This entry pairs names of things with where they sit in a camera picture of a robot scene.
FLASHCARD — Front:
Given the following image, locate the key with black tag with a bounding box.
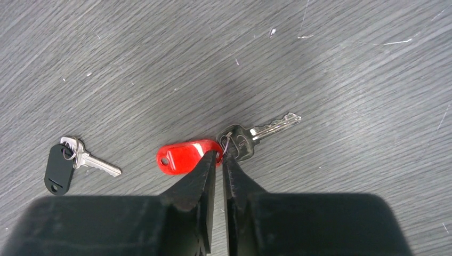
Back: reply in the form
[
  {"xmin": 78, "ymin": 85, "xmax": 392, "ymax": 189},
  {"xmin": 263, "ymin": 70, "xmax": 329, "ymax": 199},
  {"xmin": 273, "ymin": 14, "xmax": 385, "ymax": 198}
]
[{"xmin": 44, "ymin": 137, "xmax": 122, "ymax": 196}]

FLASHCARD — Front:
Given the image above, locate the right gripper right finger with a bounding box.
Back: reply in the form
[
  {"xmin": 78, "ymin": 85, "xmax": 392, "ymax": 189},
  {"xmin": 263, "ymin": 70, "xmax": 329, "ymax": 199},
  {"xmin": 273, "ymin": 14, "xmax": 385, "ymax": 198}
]
[{"xmin": 222, "ymin": 154, "xmax": 266, "ymax": 255}]

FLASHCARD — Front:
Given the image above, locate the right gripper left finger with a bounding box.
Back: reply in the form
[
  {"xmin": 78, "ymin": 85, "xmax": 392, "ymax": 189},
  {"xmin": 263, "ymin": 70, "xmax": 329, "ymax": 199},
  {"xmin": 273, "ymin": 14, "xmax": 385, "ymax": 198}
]
[{"xmin": 159, "ymin": 151, "xmax": 216, "ymax": 255}]

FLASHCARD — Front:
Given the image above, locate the key with red tag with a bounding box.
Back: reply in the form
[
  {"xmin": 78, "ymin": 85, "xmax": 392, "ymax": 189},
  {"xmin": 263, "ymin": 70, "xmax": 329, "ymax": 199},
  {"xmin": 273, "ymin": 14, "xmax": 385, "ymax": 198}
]
[{"xmin": 156, "ymin": 112, "xmax": 302, "ymax": 175}]

